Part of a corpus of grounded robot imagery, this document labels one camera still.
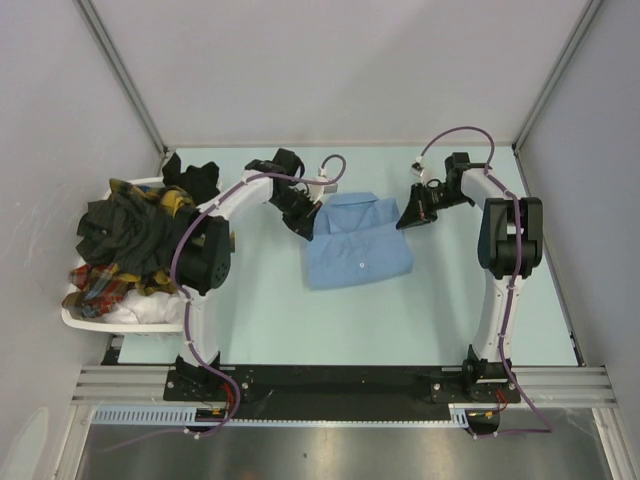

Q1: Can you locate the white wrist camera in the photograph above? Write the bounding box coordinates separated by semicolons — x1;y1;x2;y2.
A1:
307;174;338;202
411;156;433;184

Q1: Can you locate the black shirt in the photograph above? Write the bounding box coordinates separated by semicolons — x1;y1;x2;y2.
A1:
161;152;220;205

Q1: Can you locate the purple cable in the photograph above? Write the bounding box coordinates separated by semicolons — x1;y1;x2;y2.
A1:
169;155;349;441
418;125;554;439

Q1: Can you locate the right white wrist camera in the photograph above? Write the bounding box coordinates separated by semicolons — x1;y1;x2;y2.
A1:
411;156;433;184

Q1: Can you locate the light blue long sleeve shirt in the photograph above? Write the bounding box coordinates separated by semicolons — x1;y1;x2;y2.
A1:
306;192;414;290

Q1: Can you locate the white laundry basket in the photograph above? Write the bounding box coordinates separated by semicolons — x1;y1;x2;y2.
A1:
60;175;224;337

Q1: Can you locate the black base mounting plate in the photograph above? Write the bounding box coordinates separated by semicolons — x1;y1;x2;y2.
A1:
163;364;521;422

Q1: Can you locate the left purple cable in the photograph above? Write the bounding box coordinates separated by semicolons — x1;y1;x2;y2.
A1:
169;155;349;441

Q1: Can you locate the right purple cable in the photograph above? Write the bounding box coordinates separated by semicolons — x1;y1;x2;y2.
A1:
418;125;554;439

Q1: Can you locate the white shirt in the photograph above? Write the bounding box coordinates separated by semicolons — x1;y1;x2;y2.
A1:
103;291;184;325

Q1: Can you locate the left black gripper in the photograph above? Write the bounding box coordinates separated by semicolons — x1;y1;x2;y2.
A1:
270;188;322;241

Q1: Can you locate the red plaid shirt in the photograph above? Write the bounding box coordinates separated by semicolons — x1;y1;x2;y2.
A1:
62;264;140;319

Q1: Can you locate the left aluminium frame post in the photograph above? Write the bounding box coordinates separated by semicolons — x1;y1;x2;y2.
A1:
74;0;167;155

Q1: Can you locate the dark grey striped shirt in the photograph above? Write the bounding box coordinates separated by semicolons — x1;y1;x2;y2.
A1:
76;194;173;276

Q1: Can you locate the white slotted cable duct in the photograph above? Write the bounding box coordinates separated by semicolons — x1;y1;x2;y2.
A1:
92;402;506;429

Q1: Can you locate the yellow plaid shirt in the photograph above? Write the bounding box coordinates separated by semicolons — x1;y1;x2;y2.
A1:
109;178;237;294

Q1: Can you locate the aluminium front rail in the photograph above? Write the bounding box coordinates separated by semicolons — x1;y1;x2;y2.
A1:
71;365;618;408

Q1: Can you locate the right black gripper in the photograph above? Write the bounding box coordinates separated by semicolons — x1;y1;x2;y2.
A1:
397;182;472;230

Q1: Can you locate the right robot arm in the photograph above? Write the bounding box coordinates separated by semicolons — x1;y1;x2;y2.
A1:
396;152;543;403

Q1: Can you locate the right aluminium frame post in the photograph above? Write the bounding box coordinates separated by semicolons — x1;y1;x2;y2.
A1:
511;0;605;156

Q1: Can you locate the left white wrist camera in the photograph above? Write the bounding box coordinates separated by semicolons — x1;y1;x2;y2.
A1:
307;174;338;202

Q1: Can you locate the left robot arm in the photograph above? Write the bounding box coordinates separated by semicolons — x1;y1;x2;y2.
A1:
170;149;336;400

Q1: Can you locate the aluminium frame post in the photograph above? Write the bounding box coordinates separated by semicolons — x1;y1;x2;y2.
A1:
511;0;605;156
74;0;167;155

